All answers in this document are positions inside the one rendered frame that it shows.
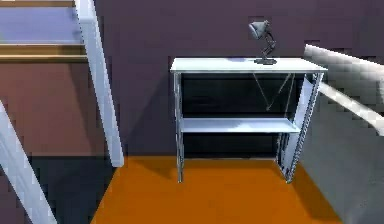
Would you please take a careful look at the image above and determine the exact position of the white metal shelf table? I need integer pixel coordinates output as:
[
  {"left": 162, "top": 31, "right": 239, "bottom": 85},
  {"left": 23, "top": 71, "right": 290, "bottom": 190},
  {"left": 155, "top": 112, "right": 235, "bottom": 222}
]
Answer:
[{"left": 169, "top": 56, "right": 329, "bottom": 185}]

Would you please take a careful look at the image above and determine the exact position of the grey desk lamp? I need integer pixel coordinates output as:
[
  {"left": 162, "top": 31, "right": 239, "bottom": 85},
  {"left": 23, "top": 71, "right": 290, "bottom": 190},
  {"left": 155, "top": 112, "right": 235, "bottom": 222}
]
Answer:
[{"left": 247, "top": 20, "right": 278, "bottom": 66}]

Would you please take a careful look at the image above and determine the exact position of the grey upholstered bed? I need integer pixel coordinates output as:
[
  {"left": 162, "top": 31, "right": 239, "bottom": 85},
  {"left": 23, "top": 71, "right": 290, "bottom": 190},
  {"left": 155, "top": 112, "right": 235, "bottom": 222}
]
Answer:
[{"left": 297, "top": 43, "right": 384, "bottom": 224}]

